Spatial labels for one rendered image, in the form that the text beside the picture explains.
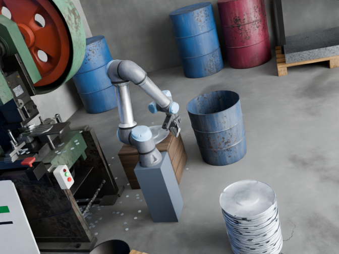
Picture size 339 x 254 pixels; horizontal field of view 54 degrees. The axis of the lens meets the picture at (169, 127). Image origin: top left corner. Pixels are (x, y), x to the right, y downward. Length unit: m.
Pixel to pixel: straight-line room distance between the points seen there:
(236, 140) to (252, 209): 0.94
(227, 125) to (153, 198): 0.78
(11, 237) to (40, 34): 1.38
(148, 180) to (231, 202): 0.57
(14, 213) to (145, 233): 0.86
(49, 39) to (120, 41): 3.14
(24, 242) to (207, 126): 1.50
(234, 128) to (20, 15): 1.68
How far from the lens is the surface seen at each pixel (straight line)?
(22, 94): 2.28
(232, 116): 2.48
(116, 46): 5.55
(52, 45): 2.45
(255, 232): 1.80
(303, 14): 5.05
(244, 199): 1.82
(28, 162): 2.00
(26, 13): 2.48
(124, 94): 2.03
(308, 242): 2.05
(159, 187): 2.12
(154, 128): 2.66
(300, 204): 2.26
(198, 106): 2.78
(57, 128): 2.23
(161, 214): 2.28
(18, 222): 2.47
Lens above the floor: 1.53
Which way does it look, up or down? 26 degrees down
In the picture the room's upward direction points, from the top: 17 degrees counter-clockwise
